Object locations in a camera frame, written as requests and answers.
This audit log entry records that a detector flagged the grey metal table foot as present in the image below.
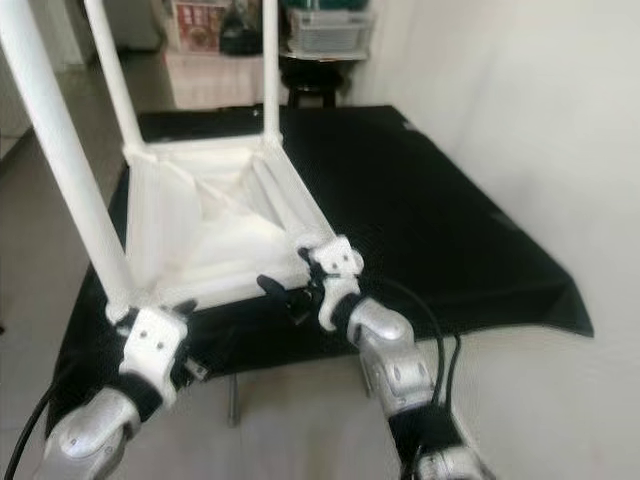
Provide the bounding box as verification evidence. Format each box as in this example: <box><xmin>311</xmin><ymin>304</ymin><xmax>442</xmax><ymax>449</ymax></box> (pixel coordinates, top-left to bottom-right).
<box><xmin>228</xmin><ymin>375</ymin><xmax>243</xmax><ymax>429</ymax></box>
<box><xmin>355</xmin><ymin>360</ymin><xmax>373</xmax><ymax>399</ymax></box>

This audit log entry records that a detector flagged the black tablecloth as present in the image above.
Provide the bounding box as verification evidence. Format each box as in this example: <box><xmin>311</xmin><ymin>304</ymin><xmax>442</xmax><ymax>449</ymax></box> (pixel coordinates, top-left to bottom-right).
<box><xmin>48</xmin><ymin>103</ymin><xmax>593</xmax><ymax>441</ymax></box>

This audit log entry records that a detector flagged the beige hanging towel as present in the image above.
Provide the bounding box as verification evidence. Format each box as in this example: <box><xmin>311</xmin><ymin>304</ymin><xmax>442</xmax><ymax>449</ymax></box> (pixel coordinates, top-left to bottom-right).
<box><xmin>165</xmin><ymin>50</ymin><xmax>266</xmax><ymax>109</ymax></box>

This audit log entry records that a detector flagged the black bag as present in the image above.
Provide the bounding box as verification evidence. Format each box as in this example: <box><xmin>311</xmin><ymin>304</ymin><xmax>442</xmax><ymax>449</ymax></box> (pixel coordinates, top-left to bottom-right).
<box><xmin>220</xmin><ymin>0</ymin><xmax>266</xmax><ymax>56</ymax></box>

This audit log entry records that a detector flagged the red printed box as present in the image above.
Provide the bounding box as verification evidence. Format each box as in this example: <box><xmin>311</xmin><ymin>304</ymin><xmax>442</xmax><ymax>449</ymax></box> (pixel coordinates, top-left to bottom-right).
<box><xmin>172</xmin><ymin>0</ymin><xmax>226</xmax><ymax>53</ymax></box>

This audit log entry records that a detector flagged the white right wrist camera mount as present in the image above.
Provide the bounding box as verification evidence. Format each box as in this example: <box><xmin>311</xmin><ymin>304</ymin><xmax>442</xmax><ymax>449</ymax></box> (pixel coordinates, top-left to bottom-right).
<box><xmin>310</xmin><ymin>235</ymin><xmax>366</xmax><ymax>331</ymax></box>

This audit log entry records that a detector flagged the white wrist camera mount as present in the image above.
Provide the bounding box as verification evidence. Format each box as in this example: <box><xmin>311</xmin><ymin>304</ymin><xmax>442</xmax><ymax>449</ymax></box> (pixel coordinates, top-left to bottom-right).
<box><xmin>120</xmin><ymin>305</ymin><xmax>191</xmax><ymax>411</ymax></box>
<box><xmin>310</xmin><ymin>235</ymin><xmax>366</xmax><ymax>331</ymax></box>

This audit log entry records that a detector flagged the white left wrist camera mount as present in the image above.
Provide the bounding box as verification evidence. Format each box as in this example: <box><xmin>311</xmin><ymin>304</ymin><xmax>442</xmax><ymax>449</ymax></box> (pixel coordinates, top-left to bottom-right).
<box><xmin>120</xmin><ymin>305</ymin><xmax>191</xmax><ymax>411</ymax></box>

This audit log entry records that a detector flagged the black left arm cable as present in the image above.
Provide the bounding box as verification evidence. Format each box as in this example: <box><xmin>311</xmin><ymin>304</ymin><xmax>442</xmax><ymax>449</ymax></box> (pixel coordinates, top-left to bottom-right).
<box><xmin>5</xmin><ymin>385</ymin><xmax>66</xmax><ymax>480</ymax></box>

